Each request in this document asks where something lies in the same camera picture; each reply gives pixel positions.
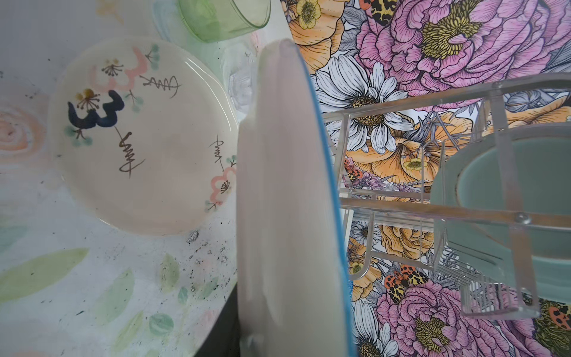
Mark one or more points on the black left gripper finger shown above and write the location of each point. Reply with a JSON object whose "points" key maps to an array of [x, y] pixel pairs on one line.
{"points": [[223, 339]]}

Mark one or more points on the white watermelon pattern plate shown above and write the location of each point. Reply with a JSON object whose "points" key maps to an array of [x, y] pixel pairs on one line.
{"points": [[293, 286]]}

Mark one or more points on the green glass tumbler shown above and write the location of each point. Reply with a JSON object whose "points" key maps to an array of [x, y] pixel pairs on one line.
{"points": [[219, 20]]}

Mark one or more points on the clear pink glass tumbler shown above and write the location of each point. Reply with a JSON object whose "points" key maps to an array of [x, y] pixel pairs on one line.
{"points": [[239, 73]]}

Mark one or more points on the metal two-tier dish rack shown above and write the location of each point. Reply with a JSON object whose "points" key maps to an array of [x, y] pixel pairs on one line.
{"points": [[499, 205]]}

